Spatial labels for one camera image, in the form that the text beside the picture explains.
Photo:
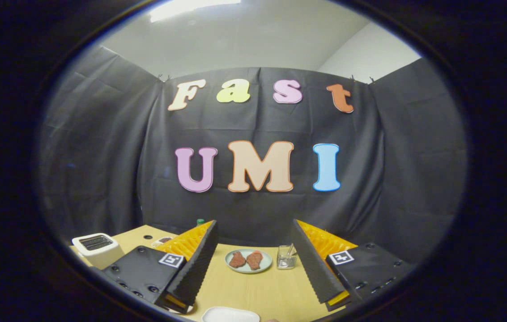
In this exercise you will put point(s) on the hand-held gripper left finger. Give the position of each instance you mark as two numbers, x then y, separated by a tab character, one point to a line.
197	268

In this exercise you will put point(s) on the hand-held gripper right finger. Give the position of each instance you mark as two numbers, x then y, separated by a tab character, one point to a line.
311	268

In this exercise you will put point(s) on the small white dish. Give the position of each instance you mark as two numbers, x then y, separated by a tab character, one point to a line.
231	315

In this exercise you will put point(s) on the ceiling light panel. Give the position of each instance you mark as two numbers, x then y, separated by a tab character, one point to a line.
195	9

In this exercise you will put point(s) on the white condiment tray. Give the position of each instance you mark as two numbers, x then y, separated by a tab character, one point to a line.
160	243

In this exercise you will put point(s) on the brown meat piece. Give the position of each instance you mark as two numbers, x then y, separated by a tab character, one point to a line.
254	260
237	259

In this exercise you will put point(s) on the light blue plate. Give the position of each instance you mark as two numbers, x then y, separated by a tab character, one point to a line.
267	260

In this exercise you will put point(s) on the white toaster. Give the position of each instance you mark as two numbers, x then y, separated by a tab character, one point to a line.
101	257

